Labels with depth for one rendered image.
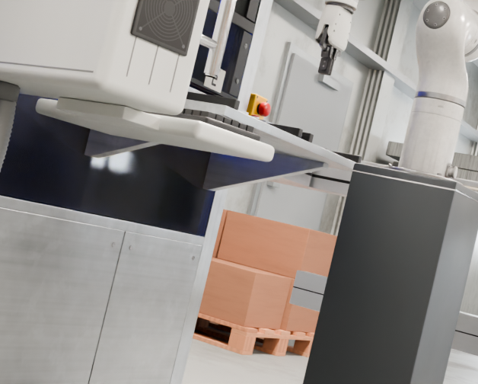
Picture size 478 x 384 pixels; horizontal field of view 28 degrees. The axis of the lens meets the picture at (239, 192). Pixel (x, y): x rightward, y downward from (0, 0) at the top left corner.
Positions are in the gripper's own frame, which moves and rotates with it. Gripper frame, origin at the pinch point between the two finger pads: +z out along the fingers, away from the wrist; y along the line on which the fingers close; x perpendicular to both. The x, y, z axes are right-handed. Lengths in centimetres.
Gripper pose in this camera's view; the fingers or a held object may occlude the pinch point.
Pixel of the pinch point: (326, 66)
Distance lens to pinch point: 248.3
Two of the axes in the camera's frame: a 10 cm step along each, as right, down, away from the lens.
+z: -2.3, 9.7, -0.3
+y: -5.0, -1.5, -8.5
